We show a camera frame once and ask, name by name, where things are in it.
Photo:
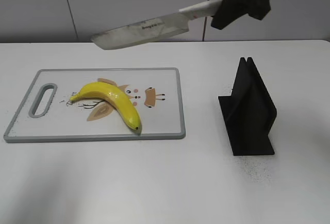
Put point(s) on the white grey-rimmed cutting board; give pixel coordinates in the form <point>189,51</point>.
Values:
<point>46,114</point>

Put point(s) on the white-handled cleaver knife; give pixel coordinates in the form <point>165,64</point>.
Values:
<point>154,29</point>

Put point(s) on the yellow plastic banana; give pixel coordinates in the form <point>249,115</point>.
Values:
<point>115,97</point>

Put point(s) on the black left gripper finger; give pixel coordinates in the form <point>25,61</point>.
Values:
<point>228,11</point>

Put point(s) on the black knife stand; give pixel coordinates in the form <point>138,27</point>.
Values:
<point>249,112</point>

